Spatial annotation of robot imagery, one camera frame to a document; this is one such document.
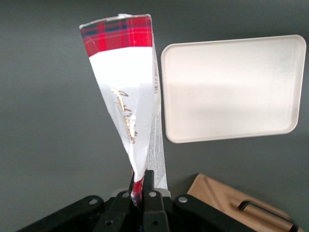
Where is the wooden two-drawer cabinet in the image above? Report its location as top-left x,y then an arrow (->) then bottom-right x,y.
186,173 -> 306,232

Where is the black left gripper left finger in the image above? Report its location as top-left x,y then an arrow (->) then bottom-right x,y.
93,173 -> 136,232

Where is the black lower drawer handle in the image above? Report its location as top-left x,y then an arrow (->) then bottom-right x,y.
237,200 -> 299,232

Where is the beige rectangular tray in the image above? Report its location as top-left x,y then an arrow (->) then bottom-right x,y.
160,34 -> 307,145

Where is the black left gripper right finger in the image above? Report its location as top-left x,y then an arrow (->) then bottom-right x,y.
141,170 -> 169,232

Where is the red tartan cookie box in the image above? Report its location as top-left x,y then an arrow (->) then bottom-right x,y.
79,13 -> 169,213

